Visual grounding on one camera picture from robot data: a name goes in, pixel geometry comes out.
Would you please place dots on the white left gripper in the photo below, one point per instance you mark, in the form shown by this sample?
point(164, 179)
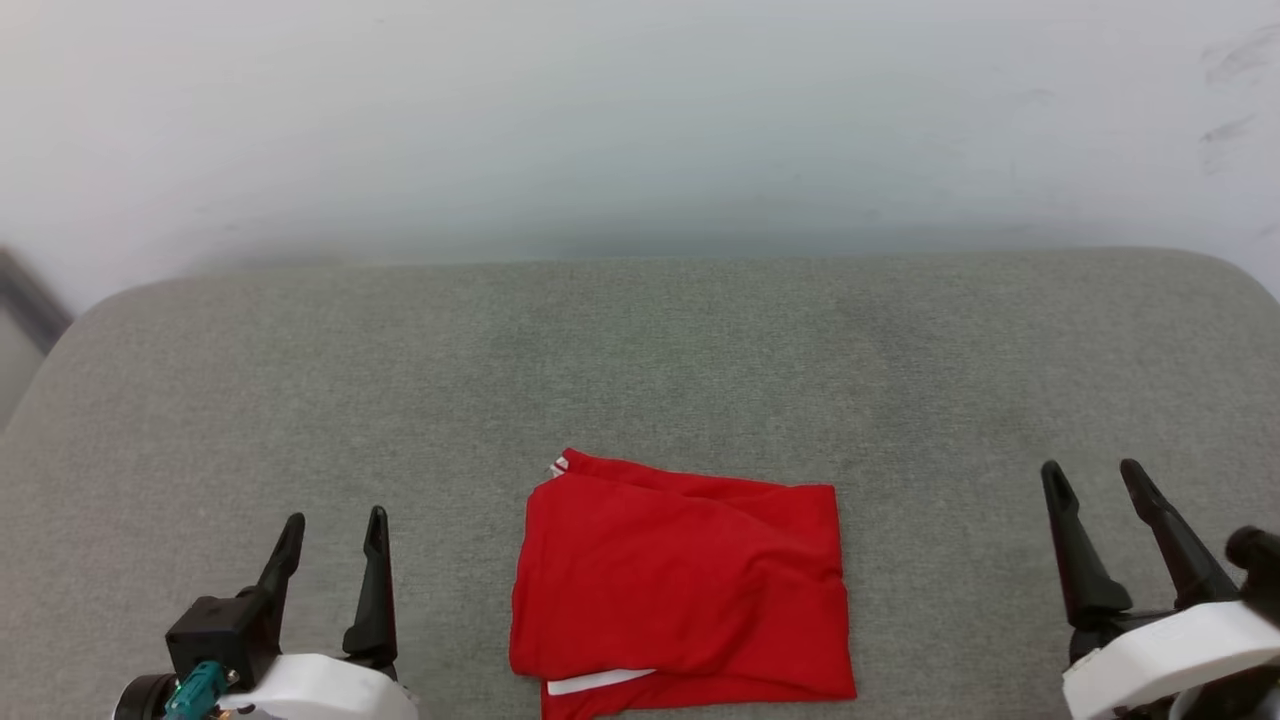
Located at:
point(320, 690)

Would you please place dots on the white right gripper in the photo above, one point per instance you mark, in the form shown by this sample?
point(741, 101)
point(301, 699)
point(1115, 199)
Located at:
point(1170, 660)

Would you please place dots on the dark grey wall strip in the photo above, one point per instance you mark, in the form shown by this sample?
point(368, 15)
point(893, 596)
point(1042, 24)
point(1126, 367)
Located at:
point(28, 300)

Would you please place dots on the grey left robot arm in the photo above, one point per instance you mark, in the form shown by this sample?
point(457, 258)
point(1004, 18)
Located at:
point(142, 700)

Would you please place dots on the grey fabric sofa seat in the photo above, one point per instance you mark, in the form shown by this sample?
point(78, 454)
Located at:
point(640, 370)

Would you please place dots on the red white sports jersey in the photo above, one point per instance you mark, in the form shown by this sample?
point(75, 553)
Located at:
point(680, 580)

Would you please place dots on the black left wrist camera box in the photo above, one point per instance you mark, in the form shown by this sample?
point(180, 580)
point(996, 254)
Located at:
point(222, 635)

